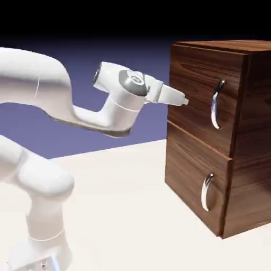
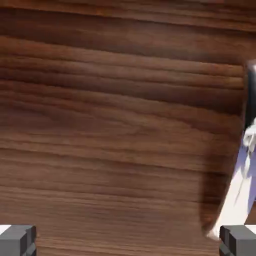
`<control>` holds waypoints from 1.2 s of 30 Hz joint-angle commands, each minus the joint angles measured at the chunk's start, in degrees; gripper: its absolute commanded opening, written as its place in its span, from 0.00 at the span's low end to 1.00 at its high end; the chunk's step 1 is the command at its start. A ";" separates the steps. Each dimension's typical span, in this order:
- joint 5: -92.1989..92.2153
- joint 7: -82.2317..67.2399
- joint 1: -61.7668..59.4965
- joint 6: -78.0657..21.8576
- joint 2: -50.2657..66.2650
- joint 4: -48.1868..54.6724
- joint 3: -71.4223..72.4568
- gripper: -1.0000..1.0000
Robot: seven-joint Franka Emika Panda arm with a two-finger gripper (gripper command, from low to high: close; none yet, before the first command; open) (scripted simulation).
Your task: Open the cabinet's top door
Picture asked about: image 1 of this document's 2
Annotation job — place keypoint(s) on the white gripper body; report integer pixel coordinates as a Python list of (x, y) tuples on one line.
[(170, 95)]

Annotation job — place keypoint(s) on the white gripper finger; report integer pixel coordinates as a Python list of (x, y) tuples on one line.
[(186, 101)]

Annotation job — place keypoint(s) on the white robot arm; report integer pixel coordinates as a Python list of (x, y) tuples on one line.
[(53, 84)]

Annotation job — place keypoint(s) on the dark wood cabinet door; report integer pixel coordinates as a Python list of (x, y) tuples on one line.
[(194, 95), (188, 169)]

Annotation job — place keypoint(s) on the dark wood cabinet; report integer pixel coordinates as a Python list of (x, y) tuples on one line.
[(249, 148)]

